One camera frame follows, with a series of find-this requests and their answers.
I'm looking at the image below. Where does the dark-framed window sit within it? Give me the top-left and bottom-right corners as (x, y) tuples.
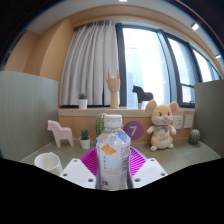
(114, 22), (223, 109)

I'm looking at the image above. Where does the tall green cactus ornament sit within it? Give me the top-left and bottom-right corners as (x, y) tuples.
(95, 112), (108, 138)

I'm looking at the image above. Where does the black horse figurine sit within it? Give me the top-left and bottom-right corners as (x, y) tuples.
(131, 84), (155, 110)

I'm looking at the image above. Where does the grey-green desk partition panel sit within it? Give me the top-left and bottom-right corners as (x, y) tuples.
(193, 79), (224, 158)
(0, 70), (60, 161)

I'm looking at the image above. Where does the white wall socket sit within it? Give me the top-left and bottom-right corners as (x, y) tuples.
(183, 114), (194, 130)
(172, 115), (184, 130)

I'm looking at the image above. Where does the group of ceiling lights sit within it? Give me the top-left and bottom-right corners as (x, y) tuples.
(118, 0), (223, 59)

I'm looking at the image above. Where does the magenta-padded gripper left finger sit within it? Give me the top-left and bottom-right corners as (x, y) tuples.
(59, 148), (100, 190)

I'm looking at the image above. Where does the white plastic cup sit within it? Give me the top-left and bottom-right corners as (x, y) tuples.
(33, 151), (64, 177)

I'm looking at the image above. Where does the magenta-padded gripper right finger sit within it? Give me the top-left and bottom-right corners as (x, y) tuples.
(128, 146), (169, 190)

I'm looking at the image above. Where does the pink horse figurine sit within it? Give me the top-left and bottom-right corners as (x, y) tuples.
(46, 119), (75, 149)

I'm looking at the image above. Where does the clear plastic water bottle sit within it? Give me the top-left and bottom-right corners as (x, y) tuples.
(95, 114), (132, 192)

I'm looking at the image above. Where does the round purple number sign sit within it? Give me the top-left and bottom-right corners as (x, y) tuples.
(123, 120), (144, 141)

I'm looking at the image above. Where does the wooden hand model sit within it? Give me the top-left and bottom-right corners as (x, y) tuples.
(106, 67), (121, 110)

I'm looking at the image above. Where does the beige plush mouse toy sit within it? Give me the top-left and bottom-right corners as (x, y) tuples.
(144, 99), (180, 153)

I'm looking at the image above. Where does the round green cactus ornament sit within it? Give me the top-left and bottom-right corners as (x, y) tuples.
(187, 128), (202, 146)

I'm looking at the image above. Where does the small plant in white pot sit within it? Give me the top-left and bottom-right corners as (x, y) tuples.
(78, 128), (92, 150)
(77, 92), (89, 110)

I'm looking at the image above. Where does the light grey curtain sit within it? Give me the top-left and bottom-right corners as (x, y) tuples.
(59, 20), (120, 108)

